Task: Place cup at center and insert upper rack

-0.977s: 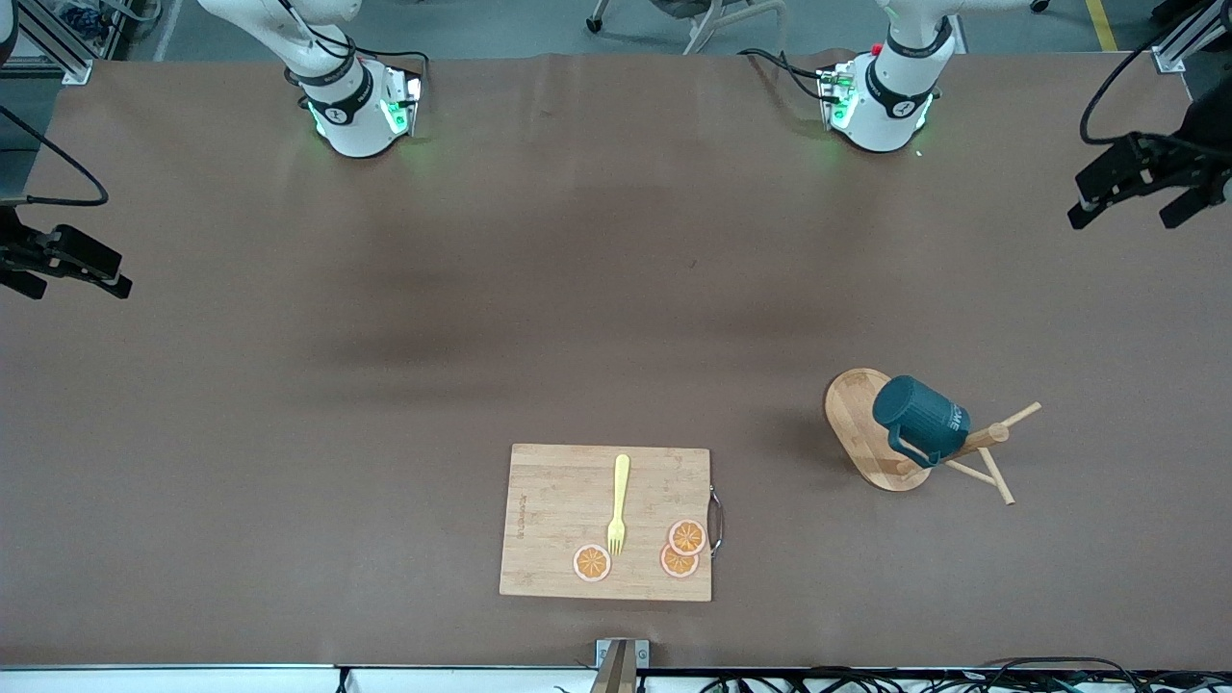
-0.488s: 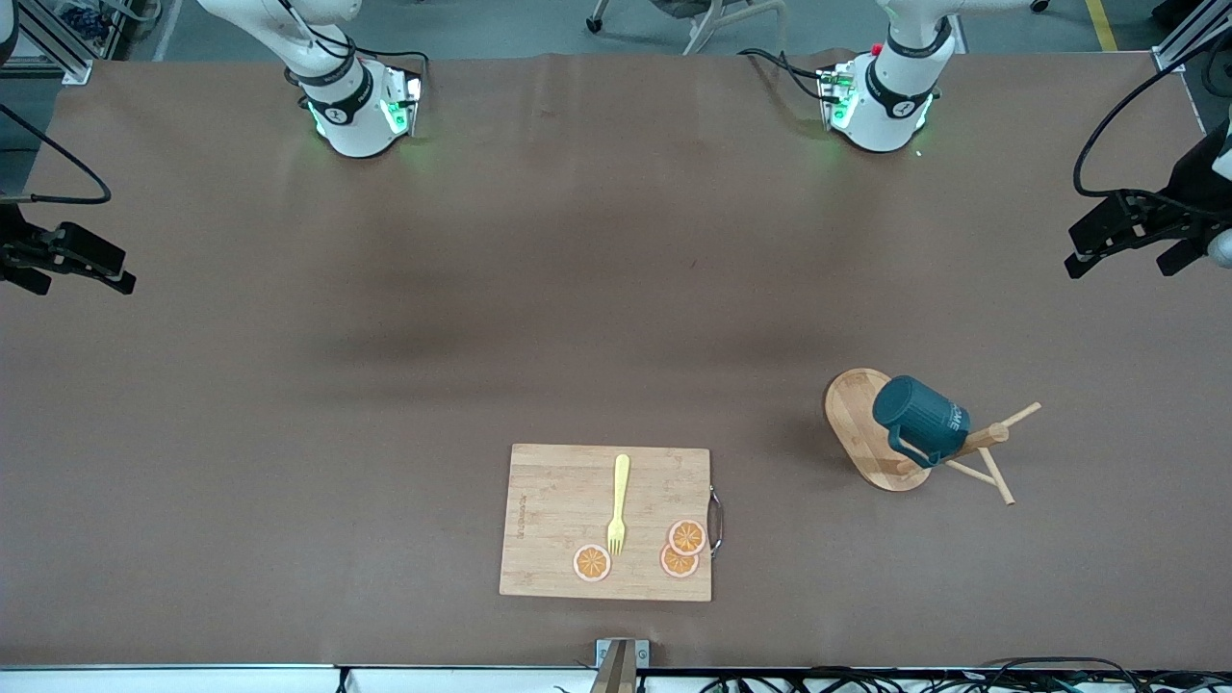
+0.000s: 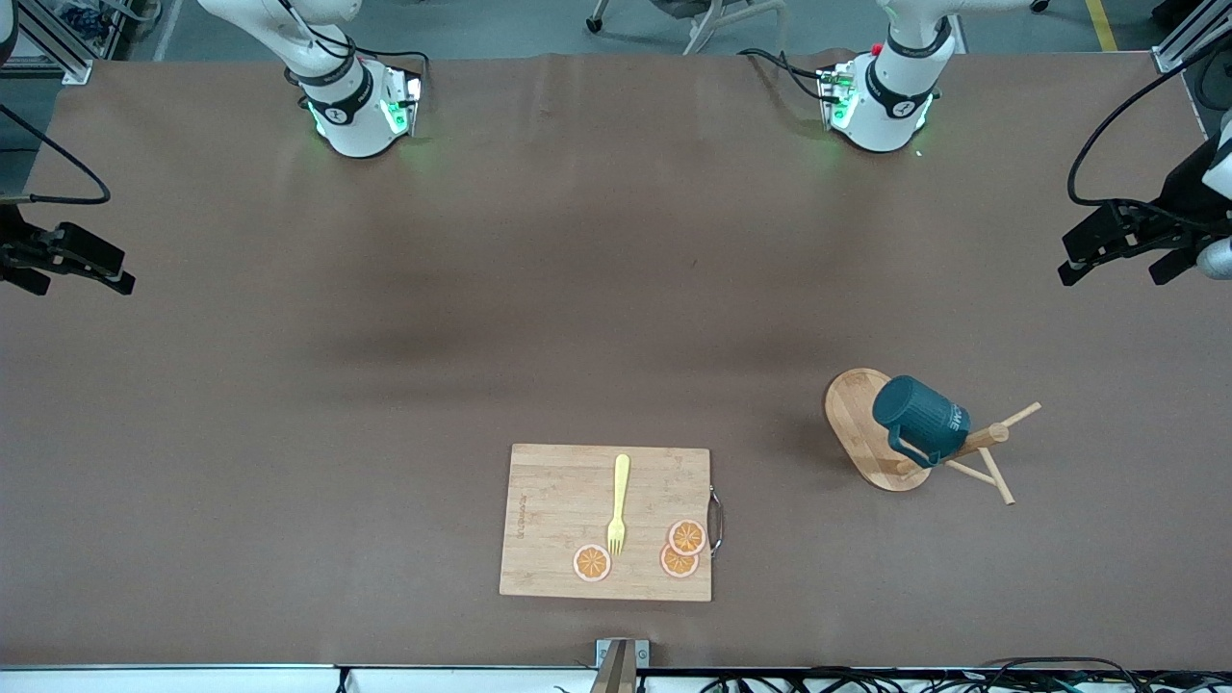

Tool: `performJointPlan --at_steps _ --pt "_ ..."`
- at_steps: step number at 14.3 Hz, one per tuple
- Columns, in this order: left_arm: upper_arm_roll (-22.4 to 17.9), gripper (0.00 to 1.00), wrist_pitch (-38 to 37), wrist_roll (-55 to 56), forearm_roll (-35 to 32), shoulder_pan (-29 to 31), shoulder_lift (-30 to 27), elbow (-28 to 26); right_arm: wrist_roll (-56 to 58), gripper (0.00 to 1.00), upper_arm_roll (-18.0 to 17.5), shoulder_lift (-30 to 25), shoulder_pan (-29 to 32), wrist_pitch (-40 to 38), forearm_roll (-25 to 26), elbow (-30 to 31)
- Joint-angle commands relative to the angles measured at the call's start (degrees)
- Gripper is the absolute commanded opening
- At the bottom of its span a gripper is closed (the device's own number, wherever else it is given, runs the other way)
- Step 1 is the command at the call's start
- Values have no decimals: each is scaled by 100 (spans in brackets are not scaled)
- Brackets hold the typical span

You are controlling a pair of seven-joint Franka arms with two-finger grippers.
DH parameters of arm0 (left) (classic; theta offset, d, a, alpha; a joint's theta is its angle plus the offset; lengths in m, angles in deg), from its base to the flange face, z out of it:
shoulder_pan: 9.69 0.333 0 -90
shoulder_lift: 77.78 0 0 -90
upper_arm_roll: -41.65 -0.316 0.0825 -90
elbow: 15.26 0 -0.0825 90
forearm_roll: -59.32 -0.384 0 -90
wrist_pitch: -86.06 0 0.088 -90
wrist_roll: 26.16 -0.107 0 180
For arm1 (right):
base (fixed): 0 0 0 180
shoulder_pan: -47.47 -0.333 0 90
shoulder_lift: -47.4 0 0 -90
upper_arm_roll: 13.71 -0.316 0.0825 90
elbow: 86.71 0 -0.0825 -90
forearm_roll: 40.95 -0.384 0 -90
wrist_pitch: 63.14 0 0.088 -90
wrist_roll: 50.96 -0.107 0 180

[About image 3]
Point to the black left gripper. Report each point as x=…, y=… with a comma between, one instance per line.
x=1182, y=205

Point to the bamboo cutting board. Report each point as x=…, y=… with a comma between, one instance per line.
x=558, y=520

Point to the wooden cup rack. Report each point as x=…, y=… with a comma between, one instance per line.
x=855, y=423

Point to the dark teal ribbed cup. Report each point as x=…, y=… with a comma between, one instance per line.
x=924, y=419

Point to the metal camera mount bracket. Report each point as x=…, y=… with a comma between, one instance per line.
x=616, y=664

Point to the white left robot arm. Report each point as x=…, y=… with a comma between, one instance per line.
x=890, y=106

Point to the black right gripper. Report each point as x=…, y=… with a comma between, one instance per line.
x=12, y=242

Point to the yellow plastic fork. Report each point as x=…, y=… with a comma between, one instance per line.
x=621, y=481

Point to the brown table mat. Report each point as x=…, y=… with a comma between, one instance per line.
x=577, y=289

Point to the orange slice toy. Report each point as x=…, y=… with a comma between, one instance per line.
x=676, y=566
x=592, y=563
x=687, y=536

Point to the aluminium frame profile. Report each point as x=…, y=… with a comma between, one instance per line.
x=1179, y=53
x=58, y=53

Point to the grey office chair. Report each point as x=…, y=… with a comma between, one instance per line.
x=712, y=19

